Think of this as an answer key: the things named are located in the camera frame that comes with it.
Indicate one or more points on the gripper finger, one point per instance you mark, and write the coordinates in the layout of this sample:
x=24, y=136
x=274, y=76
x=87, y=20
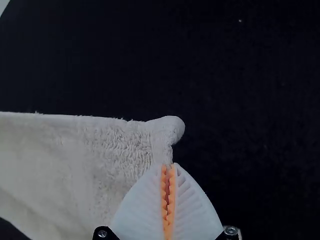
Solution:
x=192, y=207
x=140, y=207

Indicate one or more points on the pale towel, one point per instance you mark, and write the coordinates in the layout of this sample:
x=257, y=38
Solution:
x=75, y=162

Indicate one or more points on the black mat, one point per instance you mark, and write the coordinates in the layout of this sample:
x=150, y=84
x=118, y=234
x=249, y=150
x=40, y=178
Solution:
x=200, y=75

